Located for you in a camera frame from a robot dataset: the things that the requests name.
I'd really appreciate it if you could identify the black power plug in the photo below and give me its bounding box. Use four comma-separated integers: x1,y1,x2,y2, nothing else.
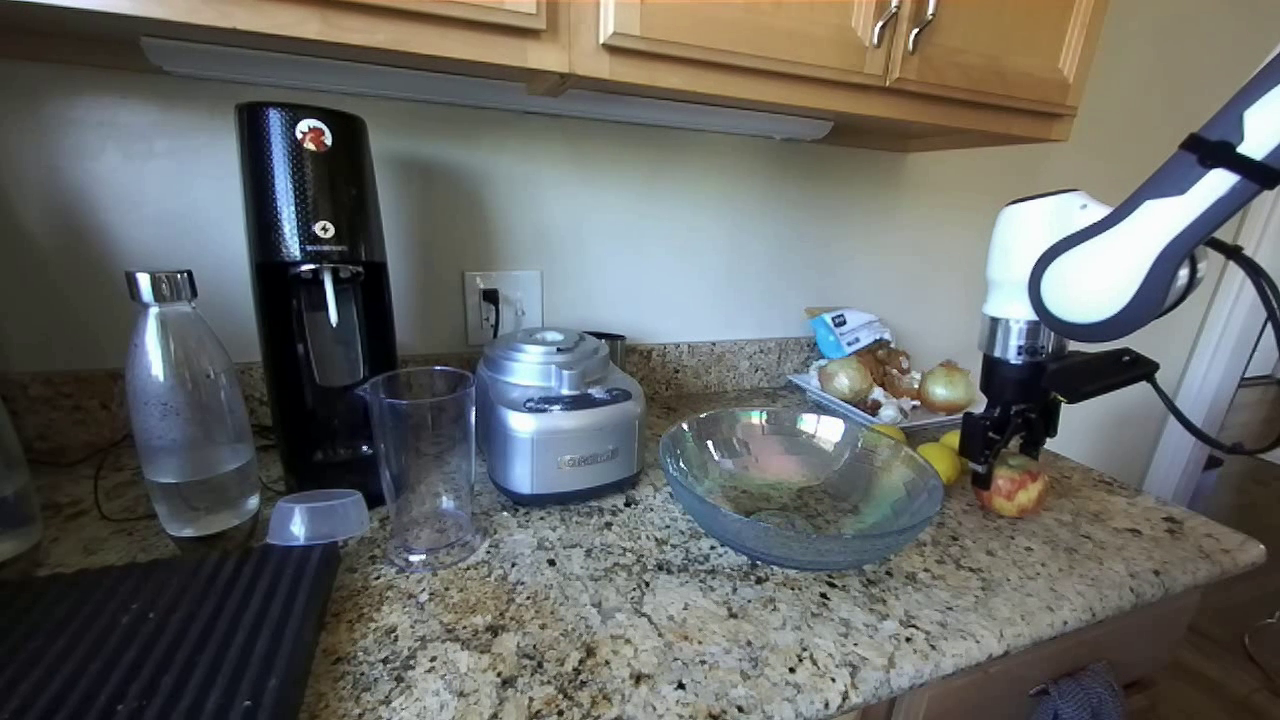
472,284,508,344

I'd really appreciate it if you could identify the yellow onion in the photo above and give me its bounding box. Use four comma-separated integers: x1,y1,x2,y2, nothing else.
916,357,980,414
814,351,880,408

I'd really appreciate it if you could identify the clear plastic measuring cup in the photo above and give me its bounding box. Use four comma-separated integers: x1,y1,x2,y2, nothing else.
353,360,488,573

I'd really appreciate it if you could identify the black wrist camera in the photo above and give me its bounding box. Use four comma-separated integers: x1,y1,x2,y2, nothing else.
1048,344,1165,408

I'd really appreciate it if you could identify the red yellow apple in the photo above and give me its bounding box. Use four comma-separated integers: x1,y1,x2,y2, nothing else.
975,456,1056,522

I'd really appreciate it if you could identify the white rectangular plate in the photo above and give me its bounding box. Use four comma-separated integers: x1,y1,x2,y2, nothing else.
783,360,991,441

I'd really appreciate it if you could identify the blue white food bag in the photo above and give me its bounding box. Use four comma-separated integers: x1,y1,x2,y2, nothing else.
803,303,894,364

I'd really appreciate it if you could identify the silver cabinet handle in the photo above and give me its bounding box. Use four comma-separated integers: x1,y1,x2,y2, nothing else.
904,0,943,56
867,0,908,52

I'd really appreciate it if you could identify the brown mushroom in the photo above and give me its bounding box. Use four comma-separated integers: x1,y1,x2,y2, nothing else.
863,339,930,401

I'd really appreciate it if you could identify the black soda maker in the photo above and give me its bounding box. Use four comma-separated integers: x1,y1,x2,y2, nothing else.
232,96,403,512

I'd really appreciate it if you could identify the grey hanging towel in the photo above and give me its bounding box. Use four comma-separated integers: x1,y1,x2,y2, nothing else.
1022,663,1135,720

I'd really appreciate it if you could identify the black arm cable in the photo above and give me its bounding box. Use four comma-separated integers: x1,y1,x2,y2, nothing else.
1140,234,1280,463

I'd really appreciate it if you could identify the silver kitchen appliance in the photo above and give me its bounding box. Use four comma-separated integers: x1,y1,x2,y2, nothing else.
472,325,651,506

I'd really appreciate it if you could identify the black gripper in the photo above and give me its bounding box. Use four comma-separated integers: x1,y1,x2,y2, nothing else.
958,351,1070,496

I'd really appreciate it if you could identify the white wall outlet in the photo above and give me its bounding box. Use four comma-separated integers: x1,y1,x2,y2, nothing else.
460,268,550,351

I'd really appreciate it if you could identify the white door frame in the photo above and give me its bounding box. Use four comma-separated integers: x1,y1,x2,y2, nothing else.
1140,197,1280,512

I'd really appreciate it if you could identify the wooden wall cabinet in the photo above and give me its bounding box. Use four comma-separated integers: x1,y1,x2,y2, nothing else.
0,0,1111,150

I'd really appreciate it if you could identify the clear glass bowl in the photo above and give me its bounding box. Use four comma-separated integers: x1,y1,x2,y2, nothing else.
651,401,951,574

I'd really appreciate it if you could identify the clear bottle with steel cap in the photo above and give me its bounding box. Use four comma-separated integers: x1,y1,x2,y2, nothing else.
122,263,270,544

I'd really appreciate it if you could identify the black ribbed drying mat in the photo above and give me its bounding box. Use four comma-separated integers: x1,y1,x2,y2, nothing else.
0,537,344,720

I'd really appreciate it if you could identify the translucent plastic lid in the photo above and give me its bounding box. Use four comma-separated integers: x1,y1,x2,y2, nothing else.
260,482,377,553

